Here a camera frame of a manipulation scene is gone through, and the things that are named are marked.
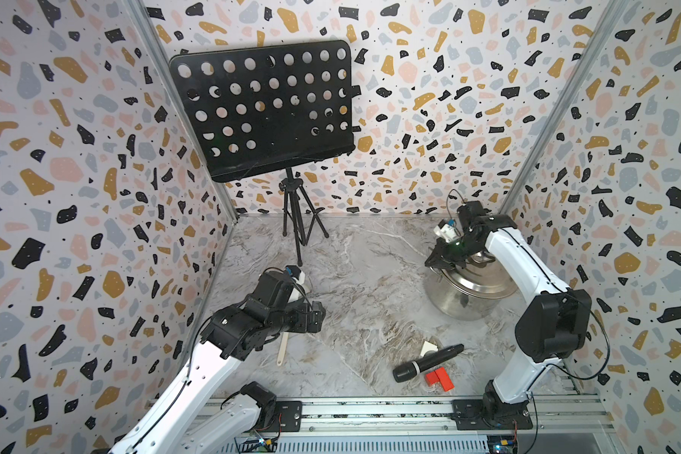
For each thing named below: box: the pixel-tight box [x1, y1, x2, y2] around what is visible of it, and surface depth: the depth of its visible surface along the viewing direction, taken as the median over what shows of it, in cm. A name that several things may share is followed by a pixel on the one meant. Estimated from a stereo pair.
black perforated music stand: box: [169, 39, 362, 266], surface depth 67 cm
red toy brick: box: [425, 366, 455, 392], surface depth 82 cm
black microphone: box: [391, 343, 465, 383], surface depth 82 cm
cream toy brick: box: [419, 340, 439, 357], surface depth 85 cm
